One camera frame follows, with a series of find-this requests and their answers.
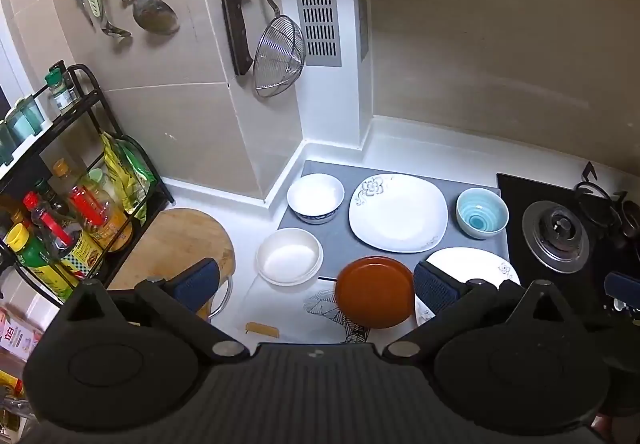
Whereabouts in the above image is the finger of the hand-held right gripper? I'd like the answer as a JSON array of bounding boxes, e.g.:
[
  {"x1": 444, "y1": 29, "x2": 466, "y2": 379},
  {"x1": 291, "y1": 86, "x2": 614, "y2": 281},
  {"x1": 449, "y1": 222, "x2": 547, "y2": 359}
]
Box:
[{"x1": 603, "y1": 273, "x2": 640, "y2": 300}]

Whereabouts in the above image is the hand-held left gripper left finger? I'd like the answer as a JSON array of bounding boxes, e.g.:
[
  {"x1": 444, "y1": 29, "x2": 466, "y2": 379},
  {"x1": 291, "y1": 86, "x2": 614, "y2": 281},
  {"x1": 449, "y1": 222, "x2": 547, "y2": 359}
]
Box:
[{"x1": 52, "y1": 258, "x2": 251, "y2": 358}]

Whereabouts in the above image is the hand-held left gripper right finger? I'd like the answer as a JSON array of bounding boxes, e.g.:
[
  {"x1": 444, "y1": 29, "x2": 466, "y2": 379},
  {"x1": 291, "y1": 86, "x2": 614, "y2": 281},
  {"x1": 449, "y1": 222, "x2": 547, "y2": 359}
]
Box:
[{"x1": 382, "y1": 261, "x2": 587, "y2": 360}]

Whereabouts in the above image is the brown round plate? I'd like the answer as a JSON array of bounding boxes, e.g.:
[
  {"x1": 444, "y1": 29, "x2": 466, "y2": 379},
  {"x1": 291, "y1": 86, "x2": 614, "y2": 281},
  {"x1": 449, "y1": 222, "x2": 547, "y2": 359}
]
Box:
[{"x1": 335, "y1": 256, "x2": 417, "y2": 329}]

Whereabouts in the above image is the square white floral plate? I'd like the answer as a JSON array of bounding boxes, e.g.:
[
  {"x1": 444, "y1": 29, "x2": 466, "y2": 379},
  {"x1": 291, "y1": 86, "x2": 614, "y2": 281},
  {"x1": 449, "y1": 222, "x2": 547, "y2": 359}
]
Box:
[{"x1": 348, "y1": 173, "x2": 449, "y2": 253}]

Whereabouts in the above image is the shallow cream white bowl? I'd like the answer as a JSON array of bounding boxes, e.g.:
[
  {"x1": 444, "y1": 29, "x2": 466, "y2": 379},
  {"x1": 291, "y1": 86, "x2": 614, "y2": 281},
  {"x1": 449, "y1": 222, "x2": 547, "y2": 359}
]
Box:
[{"x1": 256, "y1": 227, "x2": 324, "y2": 286}]

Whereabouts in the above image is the white bowl with blue pattern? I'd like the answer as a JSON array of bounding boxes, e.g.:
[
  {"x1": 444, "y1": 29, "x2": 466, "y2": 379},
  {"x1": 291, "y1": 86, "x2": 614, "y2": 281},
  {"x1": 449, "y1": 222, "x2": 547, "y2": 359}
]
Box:
[{"x1": 286, "y1": 173, "x2": 345, "y2": 225}]

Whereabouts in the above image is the round white floral plate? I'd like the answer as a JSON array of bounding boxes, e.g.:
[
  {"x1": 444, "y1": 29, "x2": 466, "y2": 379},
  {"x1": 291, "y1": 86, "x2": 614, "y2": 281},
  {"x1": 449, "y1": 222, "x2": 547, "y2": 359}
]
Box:
[{"x1": 415, "y1": 247, "x2": 521, "y2": 327}]

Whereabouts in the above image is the round wooden cutting board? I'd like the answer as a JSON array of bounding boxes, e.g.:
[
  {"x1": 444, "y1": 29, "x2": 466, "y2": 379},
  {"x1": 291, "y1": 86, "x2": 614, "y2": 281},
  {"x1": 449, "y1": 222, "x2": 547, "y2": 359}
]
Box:
[{"x1": 107, "y1": 208, "x2": 236, "y2": 321}]

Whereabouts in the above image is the small wooden scraper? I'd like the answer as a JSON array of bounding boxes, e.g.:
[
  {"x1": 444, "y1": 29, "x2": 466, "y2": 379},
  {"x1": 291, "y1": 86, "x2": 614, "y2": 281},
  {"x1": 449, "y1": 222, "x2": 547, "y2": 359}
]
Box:
[{"x1": 245, "y1": 321, "x2": 281, "y2": 339}]

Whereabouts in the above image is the metal stove burner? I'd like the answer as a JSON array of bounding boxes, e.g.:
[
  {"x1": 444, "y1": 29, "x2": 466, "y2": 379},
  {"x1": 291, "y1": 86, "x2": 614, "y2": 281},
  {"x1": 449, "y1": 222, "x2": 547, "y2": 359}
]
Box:
[{"x1": 522, "y1": 201, "x2": 591, "y2": 274}]

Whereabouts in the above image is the light blue ceramic bowl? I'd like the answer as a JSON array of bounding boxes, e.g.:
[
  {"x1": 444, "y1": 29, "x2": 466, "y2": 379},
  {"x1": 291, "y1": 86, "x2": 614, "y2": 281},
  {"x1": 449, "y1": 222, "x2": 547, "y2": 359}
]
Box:
[{"x1": 456, "y1": 187, "x2": 509, "y2": 241}]

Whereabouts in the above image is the black pot support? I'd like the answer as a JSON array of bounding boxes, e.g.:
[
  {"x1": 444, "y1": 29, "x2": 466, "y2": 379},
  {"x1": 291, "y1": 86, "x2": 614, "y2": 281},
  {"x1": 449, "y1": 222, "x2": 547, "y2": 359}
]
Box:
[{"x1": 573, "y1": 161, "x2": 640, "y2": 237}]

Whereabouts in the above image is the black gas stove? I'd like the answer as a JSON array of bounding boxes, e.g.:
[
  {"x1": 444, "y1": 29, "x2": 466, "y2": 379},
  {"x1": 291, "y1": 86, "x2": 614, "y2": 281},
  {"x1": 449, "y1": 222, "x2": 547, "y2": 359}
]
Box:
[{"x1": 496, "y1": 173, "x2": 640, "y2": 325}]

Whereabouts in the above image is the white leaf print mat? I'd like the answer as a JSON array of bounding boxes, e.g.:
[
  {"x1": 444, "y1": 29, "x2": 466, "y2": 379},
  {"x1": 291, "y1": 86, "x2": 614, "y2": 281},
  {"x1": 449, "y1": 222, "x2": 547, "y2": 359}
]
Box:
[{"x1": 240, "y1": 271, "x2": 426, "y2": 346}]

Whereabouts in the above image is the grey fabric mat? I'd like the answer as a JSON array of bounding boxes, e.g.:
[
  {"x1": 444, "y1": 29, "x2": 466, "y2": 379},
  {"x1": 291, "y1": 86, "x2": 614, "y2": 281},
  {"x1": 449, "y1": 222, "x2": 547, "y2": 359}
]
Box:
[{"x1": 277, "y1": 159, "x2": 511, "y2": 277}]

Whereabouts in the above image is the red label oil bottle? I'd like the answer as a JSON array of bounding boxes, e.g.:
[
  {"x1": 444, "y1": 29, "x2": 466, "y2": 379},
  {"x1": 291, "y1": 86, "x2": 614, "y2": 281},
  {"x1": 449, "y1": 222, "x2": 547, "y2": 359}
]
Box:
[{"x1": 70, "y1": 169, "x2": 134, "y2": 253}]

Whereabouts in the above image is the yellow green packet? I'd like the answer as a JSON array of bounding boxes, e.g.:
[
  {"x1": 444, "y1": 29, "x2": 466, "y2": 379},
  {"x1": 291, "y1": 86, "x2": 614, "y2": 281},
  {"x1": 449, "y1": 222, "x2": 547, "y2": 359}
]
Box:
[{"x1": 100, "y1": 131, "x2": 157, "y2": 216}]

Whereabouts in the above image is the red cap sauce bottle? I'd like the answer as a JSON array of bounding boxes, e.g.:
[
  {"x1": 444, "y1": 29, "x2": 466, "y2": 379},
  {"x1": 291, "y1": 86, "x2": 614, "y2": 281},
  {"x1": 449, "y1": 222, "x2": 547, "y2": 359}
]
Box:
[{"x1": 22, "y1": 191, "x2": 85, "y2": 266}]

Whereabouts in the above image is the yellow cap green bottle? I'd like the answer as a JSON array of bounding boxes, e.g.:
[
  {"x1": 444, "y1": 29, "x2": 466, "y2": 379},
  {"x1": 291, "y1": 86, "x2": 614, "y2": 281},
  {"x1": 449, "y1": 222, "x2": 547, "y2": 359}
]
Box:
[{"x1": 5, "y1": 223, "x2": 77, "y2": 303}]

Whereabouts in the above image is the orange cap bottle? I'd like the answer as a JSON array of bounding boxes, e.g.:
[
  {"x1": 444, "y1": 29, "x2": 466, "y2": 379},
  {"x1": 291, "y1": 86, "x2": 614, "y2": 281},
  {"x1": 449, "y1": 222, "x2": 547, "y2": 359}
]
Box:
[{"x1": 50, "y1": 159, "x2": 77, "y2": 205}]

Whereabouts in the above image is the dark sauce bottle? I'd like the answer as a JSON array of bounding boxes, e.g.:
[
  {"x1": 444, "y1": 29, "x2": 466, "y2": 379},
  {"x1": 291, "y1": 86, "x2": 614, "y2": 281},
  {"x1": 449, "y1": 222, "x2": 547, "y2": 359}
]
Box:
[{"x1": 32, "y1": 179, "x2": 67, "y2": 221}]

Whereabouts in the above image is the red and white box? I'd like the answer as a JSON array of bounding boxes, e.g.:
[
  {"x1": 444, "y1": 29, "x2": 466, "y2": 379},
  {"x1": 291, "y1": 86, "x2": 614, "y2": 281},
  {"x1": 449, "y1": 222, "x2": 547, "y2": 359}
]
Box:
[{"x1": 0, "y1": 307, "x2": 44, "y2": 361}]

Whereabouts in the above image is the green cap spice jar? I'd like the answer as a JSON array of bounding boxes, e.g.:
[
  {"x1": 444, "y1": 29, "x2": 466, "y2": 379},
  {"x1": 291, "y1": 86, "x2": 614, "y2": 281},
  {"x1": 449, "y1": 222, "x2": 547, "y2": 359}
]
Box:
[{"x1": 47, "y1": 60, "x2": 79, "y2": 114}]

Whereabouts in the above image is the green glass jar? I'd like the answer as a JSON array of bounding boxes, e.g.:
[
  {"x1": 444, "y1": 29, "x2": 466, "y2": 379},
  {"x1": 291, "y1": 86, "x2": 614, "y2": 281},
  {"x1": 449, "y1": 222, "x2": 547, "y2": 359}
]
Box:
[{"x1": 4, "y1": 97, "x2": 46, "y2": 146}]

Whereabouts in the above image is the metal mesh strainer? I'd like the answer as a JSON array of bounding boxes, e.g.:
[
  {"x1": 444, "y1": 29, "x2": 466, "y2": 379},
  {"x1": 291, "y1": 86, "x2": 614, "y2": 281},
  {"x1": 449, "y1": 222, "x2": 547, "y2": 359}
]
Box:
[{"x1": 242, "y1": 0, "x2": 307, "y2": 98}]

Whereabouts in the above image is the black kitchen knife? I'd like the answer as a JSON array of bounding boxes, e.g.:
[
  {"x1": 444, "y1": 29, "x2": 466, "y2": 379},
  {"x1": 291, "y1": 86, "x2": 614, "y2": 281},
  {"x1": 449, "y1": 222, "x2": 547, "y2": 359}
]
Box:
[{"x1": 215, "y1": 0, "x2": 255, "y2": 76}]

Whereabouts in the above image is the metal wire ring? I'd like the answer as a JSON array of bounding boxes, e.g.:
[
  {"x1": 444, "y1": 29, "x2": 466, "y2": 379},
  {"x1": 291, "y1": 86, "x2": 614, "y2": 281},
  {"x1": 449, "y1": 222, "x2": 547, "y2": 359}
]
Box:
[{"x1": 207, "y1": 274, "x2": 235, "y2": 323}]

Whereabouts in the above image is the black wire rack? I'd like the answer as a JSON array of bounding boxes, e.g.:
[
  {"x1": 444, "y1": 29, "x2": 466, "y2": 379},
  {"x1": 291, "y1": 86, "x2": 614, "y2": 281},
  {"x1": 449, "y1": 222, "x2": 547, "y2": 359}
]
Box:
[{"x1": 0, "y1": 64, "x2": 174, "y2": 306}]

